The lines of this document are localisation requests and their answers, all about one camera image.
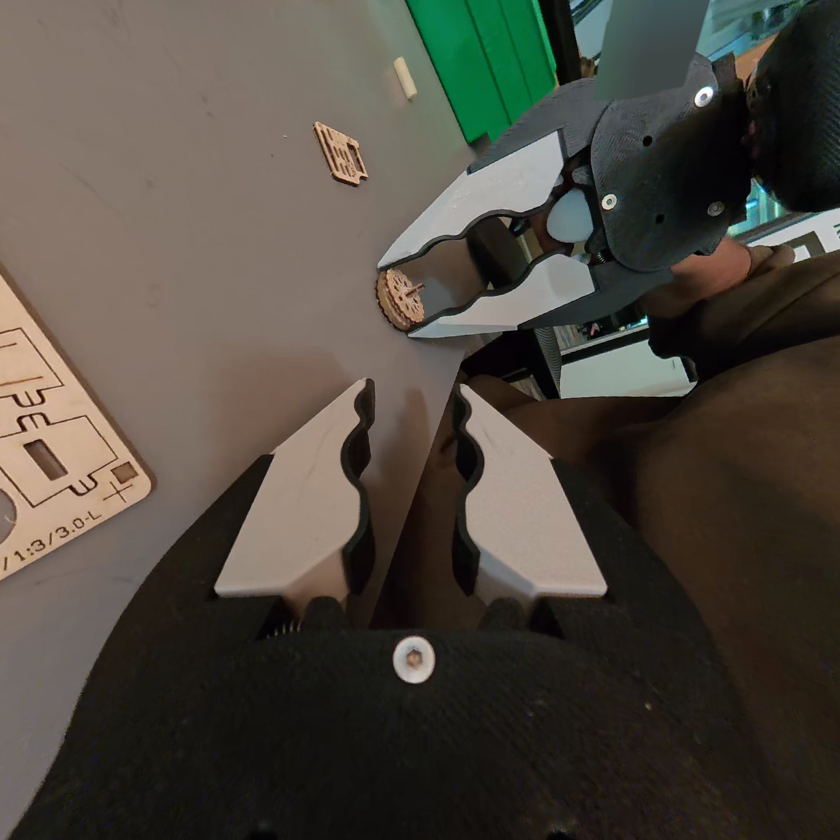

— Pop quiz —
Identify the person's right forearm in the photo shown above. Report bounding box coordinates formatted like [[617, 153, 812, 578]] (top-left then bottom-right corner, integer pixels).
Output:
[[646, 239, 840, 385]]

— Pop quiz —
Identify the green panel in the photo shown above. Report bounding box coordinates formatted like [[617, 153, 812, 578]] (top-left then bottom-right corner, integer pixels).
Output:
[[405, 0, 559, 144]]

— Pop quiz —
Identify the wooden gear wheel with axle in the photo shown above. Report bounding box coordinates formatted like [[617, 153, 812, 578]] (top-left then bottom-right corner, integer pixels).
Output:
[[375, 268, 427, 331]]

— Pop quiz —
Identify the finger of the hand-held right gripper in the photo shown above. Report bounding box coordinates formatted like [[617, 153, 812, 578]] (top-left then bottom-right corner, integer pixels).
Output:
[[376, 126, 596, 273], [406, 251, 601, 341]]

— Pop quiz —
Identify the black framed white sign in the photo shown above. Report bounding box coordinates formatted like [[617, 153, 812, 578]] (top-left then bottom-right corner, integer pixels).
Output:
[[748, 226, 840, 258]]

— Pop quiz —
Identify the wooden sheet with round holes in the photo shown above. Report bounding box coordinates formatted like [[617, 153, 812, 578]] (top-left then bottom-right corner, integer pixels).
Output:
[[0, 266, 153, 581]]

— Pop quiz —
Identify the person's brown shirt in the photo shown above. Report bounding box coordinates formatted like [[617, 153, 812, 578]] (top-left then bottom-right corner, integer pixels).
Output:
[[371, 341, 840, 840]]

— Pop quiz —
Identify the small wooden cutout sheet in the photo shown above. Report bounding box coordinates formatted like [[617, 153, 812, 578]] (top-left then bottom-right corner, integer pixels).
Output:
[[313, 121, 370, 188]]

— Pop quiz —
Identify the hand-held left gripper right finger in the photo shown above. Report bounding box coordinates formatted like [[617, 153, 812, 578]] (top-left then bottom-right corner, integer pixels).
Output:
[[451, 384, 608, 603]]

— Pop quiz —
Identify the grey desk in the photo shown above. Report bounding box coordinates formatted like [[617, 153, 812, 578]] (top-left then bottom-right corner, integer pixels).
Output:
[[0, 0, 492, 840]]

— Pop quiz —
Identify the white cabinet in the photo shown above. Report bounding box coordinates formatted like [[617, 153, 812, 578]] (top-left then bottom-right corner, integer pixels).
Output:
[[558, 328, 700, 398]]

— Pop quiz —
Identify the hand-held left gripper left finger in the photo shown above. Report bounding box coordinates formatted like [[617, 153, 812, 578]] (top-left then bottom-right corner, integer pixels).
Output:
[[214, 377, 378, 603]]

